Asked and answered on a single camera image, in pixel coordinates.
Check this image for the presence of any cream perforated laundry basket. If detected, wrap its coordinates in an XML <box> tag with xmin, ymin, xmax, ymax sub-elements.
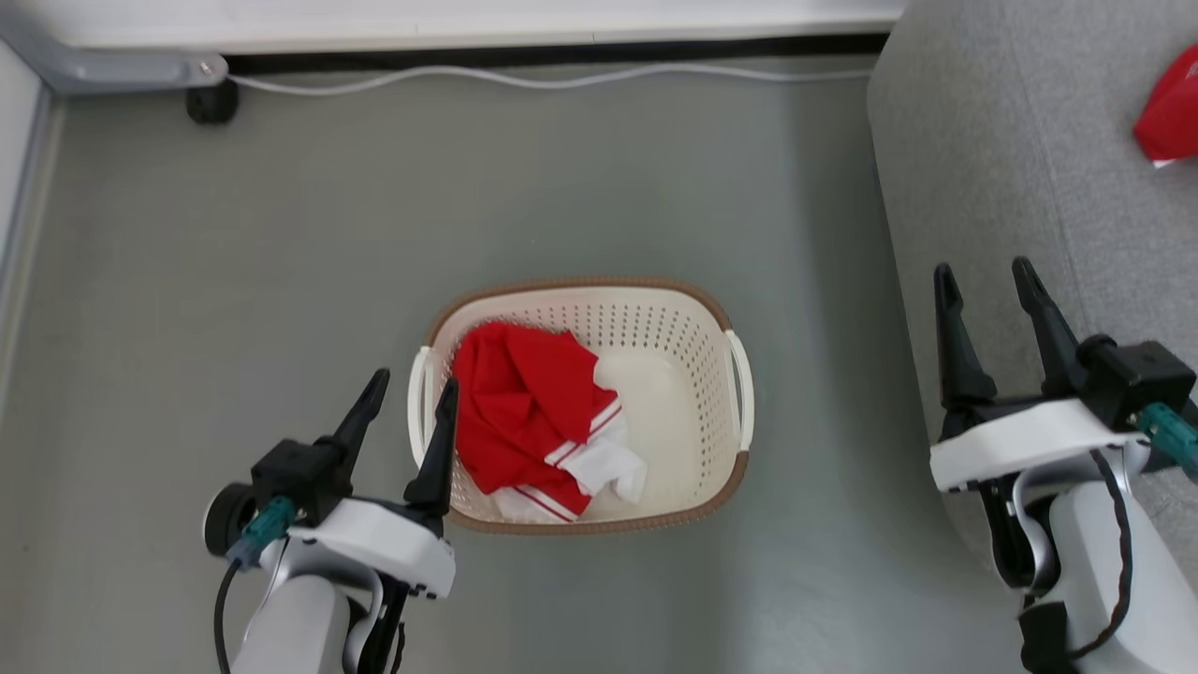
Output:
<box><xmin>407</xmin><ymin>276</ymin><xmax>755</xmax><ymax>536</ymax></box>

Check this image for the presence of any grey metal panel bracket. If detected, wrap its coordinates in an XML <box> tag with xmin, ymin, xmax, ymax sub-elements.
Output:
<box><xmin>0</xmin><ymin>14</ymin><xmax>228</xmax><ymax>95</ymax></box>

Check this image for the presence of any white floor cable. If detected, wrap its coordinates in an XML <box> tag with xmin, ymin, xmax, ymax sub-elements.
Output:
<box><xmin>227</xmin><ymin>62</ymin><xmax>873</xmax><ymax>96</ymax></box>

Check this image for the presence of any red printed jersey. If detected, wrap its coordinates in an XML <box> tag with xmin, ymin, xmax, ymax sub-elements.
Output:
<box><xmin>1132</xmin><ymin>42</ymin><xmax>1198</xmax><ymax>169</ymax></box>

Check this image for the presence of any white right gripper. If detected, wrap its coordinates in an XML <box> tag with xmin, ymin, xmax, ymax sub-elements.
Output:
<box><xmin>929</xmin><ymin>257</ymin><xmax>1152</xmax><ymax>494</ymax></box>

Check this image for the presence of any red garment white striped trim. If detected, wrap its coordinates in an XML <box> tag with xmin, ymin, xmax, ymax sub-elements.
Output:
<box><xmin>451</xmin><ymin>321</ymin><xmax>649</xmax><ymax>523</ymax></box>

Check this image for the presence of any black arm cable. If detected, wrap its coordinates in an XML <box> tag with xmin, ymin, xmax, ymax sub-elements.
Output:
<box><xmin>1067</xmin><ymin>403</ymin><xmax>1198</xmax><ymax>661</ymax></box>
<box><xmin>213</xmin><ymin>496</ymin><xmax>299</xmax><ymax>674</ymax></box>

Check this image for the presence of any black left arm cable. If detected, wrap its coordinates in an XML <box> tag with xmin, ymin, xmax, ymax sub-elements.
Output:
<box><xmin>213</xmin><ymin>496</ymin><xmax>299</xmax><ymax>674</ymax></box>

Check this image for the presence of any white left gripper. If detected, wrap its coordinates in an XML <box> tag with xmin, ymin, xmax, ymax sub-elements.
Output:
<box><xmin>290</xmin><ymin>368</ymin><xmax>460</xmax><ymax>600</ymax></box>

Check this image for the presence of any grey fabric sofa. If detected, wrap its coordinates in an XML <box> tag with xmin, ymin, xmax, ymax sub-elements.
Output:
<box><xmin>866</xmin><ymin>0</ymin><xmax>1198</xmax><ymax>600</ymax></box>

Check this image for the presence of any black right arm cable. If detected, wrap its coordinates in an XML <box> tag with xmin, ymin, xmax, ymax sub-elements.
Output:
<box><xmin>1067</xmin><ymin>403</ymin><xmax>1198</xmax><ymax>661</ymax></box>

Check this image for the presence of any black caster wheel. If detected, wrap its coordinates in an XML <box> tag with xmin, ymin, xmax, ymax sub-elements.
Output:
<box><xmin>184</xmin><ymin>80</ymin><xmax>239</xmax><ymax>125</ymax></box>

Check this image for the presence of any grey floor edge rail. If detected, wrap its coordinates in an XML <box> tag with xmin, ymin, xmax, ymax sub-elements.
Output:
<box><xmin>0</xmin><ymin>89</ymin><xmax>66</xmax><ymax>413</ymax></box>

